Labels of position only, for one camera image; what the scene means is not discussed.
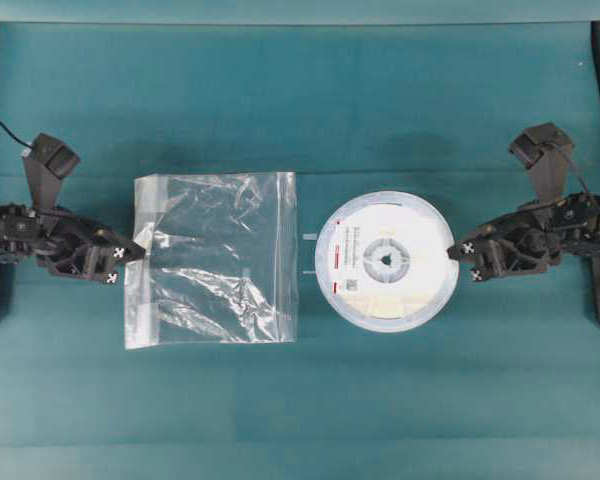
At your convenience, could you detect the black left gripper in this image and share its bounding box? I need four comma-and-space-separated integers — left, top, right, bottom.
32, 208, 146, 285

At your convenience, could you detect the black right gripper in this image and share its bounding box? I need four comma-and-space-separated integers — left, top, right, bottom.
447, 202, 562, 282

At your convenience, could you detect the white component reel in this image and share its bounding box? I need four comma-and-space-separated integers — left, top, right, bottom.
315, 191, 459, 333

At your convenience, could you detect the clear zip bag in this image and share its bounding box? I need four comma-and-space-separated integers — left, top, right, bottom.
124, 172, 299, 350

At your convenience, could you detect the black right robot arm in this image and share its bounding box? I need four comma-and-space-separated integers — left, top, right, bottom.
447, 192, 600, 282

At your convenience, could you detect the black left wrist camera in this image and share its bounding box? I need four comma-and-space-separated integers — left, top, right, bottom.
21, 133, 81, 210

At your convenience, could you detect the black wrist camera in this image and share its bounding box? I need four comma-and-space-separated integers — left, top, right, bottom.
21, 133, 81, 210
509, 122, 573, 203

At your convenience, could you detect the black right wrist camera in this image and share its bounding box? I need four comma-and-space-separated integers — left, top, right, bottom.
509, 122, 573, 203

